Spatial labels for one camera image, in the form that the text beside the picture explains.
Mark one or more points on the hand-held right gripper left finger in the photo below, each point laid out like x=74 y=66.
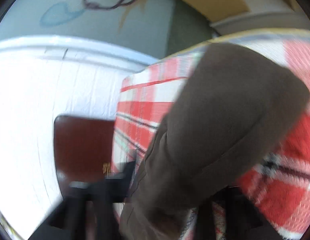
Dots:
x=117 y=185

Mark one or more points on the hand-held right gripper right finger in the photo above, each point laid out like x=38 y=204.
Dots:
x=237 y=210

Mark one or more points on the brown hooded sweatshirt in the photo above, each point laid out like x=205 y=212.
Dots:
x=219 y=117

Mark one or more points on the dark brown wooden headboard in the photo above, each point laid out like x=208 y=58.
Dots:
x=82 y=150

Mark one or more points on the red plaid bed sheet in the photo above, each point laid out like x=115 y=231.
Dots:
x=140 y=110

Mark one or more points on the closed cardboard box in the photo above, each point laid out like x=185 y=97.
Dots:
x=219 y=5

